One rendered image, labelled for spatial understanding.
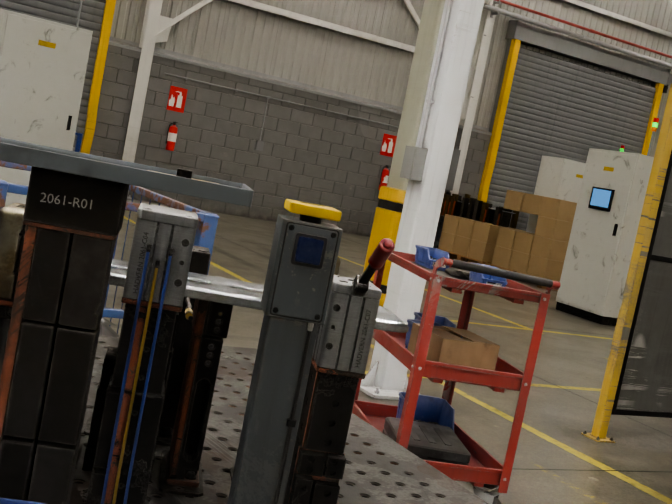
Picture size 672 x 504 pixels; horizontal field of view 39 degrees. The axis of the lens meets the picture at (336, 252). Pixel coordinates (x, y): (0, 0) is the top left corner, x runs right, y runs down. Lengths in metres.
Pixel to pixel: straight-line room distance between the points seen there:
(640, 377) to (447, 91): 1.96
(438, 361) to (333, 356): 2.18
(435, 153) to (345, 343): 4.04
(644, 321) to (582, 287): 6.02
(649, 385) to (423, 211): 1.66
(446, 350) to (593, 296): 8.09
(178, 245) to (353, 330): 0.26
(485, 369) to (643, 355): 2.32
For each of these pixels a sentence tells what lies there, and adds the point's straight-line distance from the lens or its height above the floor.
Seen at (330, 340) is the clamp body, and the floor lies 0.98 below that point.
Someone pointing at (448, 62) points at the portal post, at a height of 1.87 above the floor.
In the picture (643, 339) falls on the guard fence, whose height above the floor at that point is 0.58.
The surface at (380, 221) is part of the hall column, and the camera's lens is 8.53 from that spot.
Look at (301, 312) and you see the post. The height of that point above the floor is 1.04.
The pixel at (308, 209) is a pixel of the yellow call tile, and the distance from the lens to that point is 1.07.
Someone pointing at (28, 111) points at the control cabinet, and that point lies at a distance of 9.42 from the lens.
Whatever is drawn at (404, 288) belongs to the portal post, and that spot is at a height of 0.61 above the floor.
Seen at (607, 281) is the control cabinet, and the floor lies 0.50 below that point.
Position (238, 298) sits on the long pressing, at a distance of 1.35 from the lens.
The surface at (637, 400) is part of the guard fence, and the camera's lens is 5.73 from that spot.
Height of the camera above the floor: 1.21
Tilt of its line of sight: 5 degrees down
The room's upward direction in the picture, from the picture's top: 11 degrees clockwise
